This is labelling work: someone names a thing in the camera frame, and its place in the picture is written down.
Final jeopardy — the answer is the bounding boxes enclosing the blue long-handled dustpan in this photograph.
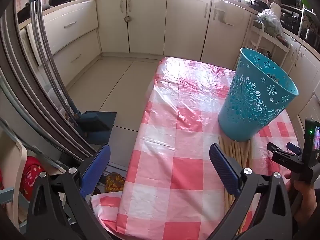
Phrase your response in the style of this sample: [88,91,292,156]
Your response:
[35,0,117,145]

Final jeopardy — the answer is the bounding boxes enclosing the metal kitchen shelf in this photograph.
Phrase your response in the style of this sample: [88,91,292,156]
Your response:
[297,2,320,45]

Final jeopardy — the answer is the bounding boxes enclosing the black wok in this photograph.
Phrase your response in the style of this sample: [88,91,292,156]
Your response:
[17,5,32,23]

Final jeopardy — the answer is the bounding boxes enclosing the bundle of wooden chopsticks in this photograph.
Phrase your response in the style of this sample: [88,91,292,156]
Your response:
[218,135,253,235]

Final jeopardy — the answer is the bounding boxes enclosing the yellow floral slipper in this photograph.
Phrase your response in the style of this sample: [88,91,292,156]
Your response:
[104,172,125,193]

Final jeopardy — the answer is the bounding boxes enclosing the white thermos jug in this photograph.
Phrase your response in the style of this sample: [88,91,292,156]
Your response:
[267,2,282,18]

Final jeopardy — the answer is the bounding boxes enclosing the cream drawer unit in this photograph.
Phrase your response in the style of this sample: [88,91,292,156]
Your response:
[19,0,102,88]

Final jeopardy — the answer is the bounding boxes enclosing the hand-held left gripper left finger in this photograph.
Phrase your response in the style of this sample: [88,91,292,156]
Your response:
[26,144,112,240]

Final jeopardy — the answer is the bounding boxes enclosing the steel pot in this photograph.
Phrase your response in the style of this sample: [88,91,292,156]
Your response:
[304,27,318,42]

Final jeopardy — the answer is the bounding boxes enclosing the red bag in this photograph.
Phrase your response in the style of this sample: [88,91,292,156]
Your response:
[21,156,47,202]

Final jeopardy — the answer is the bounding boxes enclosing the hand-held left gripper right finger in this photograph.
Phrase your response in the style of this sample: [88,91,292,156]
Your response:
[209,143,294,240]

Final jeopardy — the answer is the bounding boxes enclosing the white trolley rack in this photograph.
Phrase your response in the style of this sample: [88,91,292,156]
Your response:
[246,19,292,68]

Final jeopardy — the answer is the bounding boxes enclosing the pink checked plastic tablecloth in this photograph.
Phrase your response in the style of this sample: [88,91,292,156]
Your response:
[91,56,300,240]

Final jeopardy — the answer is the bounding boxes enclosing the cream base cabinet run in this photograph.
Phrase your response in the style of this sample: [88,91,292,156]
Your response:
[95,0,258,64]
[282,34,320,130]

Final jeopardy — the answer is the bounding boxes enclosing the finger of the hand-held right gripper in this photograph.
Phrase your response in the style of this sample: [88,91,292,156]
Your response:
[286,142,304,155]
[267,142,284,155]

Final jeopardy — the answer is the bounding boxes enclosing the dark sliding door frame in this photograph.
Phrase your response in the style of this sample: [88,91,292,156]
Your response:
[0,0,100,165]

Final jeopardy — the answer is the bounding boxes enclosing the person's right hand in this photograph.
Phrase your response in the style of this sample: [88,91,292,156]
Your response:
[285,172,320,213]

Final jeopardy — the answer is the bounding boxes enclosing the blue perforated plastic basket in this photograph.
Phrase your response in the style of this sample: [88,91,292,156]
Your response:
[218,47,299,142]

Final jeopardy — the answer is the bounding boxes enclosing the plastic bag of greens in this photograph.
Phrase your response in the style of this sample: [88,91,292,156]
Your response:
[257,8,283,37]

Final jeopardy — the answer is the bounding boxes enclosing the black countertop oven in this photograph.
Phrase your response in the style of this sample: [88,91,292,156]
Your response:
[279,6,304,34]

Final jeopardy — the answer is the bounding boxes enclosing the white hanging plastic bag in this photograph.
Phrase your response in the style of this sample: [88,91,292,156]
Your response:
[214,0,234,27]

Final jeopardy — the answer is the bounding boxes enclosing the white chair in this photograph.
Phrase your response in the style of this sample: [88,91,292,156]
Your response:
[0,127,30,230]

